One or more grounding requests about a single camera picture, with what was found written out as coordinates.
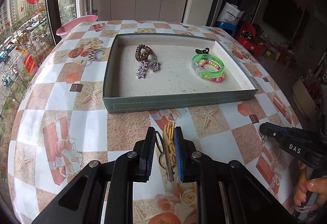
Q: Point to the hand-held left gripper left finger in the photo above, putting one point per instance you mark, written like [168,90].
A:
[150,152]

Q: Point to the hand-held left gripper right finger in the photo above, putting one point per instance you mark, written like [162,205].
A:
[179,155]

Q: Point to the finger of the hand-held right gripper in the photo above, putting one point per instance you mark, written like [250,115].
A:
[274,125]
[270,134]

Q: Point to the bronze metal hair clip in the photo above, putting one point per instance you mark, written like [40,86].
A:
[168,165]

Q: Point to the grey shallow cardboard box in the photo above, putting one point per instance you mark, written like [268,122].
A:
[173,81]

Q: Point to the green translucent bangle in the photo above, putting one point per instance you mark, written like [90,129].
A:
[219,73]

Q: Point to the silver star hair clip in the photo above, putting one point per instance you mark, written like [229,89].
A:
[141,69]

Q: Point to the silver heart charm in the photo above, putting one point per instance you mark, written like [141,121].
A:
[154,67]

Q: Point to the black claw hair clip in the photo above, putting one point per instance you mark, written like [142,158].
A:
[204,50]

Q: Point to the person's right hand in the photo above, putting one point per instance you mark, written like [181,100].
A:
[315,184]

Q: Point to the row of gift boxes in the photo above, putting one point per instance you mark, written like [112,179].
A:
[279,54]

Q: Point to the red plastic chair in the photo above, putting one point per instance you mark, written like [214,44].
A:
[249,44]

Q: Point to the blue plastic stool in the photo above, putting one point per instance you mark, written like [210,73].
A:
[224,26]

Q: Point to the white shopping bag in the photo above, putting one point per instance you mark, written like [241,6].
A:
[230,15]

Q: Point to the pink plastic plate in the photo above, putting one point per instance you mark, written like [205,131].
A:
[76,23]

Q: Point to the red lantern window sticker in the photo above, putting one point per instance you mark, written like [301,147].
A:
[29,63]

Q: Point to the black wall television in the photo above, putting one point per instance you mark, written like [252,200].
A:
[283,17]

